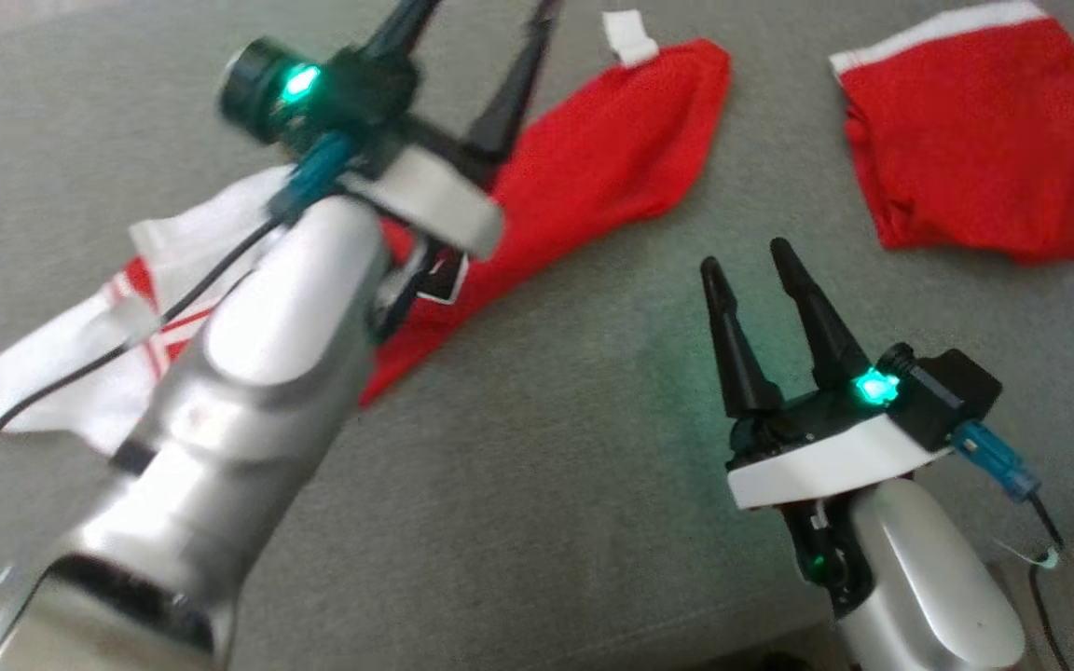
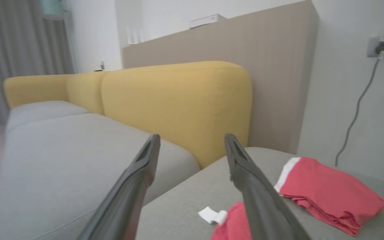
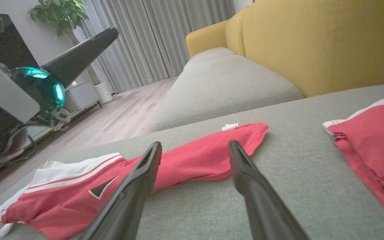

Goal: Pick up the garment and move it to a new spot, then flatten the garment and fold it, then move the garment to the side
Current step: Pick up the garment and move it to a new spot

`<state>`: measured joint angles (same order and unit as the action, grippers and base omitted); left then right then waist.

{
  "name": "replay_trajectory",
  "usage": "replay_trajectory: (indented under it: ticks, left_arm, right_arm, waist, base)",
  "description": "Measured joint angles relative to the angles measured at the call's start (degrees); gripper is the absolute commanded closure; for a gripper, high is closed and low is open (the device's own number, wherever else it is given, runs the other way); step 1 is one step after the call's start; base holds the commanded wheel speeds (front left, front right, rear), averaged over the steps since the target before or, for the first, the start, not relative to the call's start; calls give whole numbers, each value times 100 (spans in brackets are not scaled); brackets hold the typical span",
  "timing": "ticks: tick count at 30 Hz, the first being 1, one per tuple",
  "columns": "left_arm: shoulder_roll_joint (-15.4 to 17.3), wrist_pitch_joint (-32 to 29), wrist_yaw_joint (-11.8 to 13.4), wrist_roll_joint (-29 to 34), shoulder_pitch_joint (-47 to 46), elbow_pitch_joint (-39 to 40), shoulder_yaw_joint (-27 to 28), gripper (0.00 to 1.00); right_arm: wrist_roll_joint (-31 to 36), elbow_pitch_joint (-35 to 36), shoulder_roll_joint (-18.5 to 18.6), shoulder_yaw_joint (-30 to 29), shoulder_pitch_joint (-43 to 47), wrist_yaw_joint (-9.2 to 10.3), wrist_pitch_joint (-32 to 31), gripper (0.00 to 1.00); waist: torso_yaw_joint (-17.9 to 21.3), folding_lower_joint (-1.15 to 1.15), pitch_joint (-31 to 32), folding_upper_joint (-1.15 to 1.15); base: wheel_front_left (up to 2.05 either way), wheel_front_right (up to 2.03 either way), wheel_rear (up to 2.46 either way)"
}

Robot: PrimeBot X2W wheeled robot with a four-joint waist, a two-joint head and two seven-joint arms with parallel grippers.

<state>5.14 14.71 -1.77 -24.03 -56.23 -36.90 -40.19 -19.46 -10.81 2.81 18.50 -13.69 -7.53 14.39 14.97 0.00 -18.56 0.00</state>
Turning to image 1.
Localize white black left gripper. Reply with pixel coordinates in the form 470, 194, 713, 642
321, 0, 564, 338

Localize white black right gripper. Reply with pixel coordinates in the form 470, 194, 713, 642
699, 238, 955, 618

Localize red basketball jersey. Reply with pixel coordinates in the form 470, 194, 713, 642
0, 9, 734, 439

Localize red white-trimmed sports shorts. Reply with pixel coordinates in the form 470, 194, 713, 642
828, 0, 1074, 265

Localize blue cable connector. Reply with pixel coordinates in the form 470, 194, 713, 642
952, 419, 1043, 504
267, 130, 356, 225

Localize thin black cable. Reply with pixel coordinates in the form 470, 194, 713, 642
0, 212, 291, 537
1022, 492, 1074, 671

